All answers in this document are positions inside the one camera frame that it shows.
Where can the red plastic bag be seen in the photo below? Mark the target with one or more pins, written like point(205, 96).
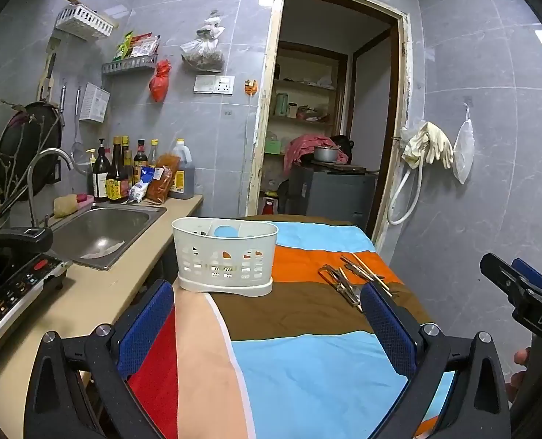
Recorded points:
point(159, 84)

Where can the wooden cutting board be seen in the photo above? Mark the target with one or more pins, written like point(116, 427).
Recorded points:
point(49, 87)

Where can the worn door frame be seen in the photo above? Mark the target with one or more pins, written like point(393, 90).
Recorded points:
point(260, 100)

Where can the yellow-capped sauce bottle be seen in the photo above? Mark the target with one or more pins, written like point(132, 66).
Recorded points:
point(126, 155)

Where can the white plastic utensil caddy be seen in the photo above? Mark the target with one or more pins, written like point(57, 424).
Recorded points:
point(255, 235)

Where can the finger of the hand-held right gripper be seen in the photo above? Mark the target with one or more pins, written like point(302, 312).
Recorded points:
point(531, 274)
point(499, 274)

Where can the dark pump bottle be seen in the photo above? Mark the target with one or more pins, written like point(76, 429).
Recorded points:
point(100, 178)

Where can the hanging metal utensil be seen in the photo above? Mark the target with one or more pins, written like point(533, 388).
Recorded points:
point(63, 98)

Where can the orange-red spice packet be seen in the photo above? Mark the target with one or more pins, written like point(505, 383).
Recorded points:
point(161, 185)

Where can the green cup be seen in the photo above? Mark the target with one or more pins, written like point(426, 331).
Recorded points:
point(281, 105)

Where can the wooden shelf unit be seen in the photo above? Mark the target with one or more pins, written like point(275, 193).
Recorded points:
point(303, 84)

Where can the clear glass bottle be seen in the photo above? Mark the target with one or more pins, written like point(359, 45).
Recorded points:
point(153, 153)

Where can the yellow sponge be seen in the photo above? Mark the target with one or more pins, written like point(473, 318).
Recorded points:
point(65, 206)

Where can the metal pot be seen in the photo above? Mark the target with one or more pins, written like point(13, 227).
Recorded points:
point(325, 154)

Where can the stainless steel sink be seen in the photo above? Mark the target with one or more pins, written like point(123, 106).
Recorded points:
point(101, 233)

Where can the red white bottle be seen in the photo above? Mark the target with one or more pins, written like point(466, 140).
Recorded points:
point(269, 206)

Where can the black bag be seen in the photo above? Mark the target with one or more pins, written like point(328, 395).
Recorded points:
point(344, 146)

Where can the green seasoning packet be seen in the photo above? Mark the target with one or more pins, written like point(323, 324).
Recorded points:
point(124, 45)

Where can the green box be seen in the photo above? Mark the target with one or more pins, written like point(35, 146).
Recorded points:
point(273, 146)

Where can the blue white packet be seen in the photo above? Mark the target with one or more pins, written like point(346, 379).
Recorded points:
point(142, 187)

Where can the curved metal faucet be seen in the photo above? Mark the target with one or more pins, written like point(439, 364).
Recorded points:
point(32, 183)

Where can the grey metal wall shelf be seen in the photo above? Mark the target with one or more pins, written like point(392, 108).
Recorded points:
point(129, 66)

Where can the clear bag of dried goods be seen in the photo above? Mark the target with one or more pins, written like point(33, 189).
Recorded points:
point(204, 55)

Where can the black induction cooker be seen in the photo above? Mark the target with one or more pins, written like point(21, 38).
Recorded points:
point(14, 297)

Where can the pink cloth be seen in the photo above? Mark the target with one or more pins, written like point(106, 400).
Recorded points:
point(300, 148)

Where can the black wok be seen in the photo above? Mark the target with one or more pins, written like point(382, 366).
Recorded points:
point(28, 146)

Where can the white plastic wall basket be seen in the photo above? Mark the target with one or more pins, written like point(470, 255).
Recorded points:
point(83, 20)

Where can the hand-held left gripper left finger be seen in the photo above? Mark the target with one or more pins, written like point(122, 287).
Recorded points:
point(147, 329)

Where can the large plastic jug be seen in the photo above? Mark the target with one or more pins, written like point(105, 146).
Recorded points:
point(184, 183)

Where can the white wall switch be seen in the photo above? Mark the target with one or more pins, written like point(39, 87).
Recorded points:
point(203, 84)

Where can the red white seasoning packet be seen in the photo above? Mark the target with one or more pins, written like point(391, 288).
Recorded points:
point(146, 45)

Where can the orange wall plug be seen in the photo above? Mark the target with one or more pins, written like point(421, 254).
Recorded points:
point(251, 87)

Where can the cream rubber gloves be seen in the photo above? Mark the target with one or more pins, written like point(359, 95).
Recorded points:
point(428, 141)

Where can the person's right hand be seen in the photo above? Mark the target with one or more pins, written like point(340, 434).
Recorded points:
point(521, 359)

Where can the small grey refrigerator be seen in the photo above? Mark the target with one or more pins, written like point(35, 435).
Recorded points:
point(335, 196)

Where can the red-capped sauce bottle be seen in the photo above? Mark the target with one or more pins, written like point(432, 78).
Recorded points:
point(140, 160)

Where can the white filter bag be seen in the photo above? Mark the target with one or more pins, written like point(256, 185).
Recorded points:
point(464, 151)

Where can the striped colourful blanket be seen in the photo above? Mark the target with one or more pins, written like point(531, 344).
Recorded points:
point(298, 361)

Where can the small jar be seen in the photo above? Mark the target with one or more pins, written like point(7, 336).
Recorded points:
point(292, 109)

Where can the dark soy sauce bottle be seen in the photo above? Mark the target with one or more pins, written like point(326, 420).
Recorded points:
point(116, 183)

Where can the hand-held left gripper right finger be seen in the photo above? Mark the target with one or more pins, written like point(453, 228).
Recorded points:
point(389, 329)

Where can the pink soap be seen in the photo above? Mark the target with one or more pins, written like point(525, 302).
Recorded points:
point(84, 197)

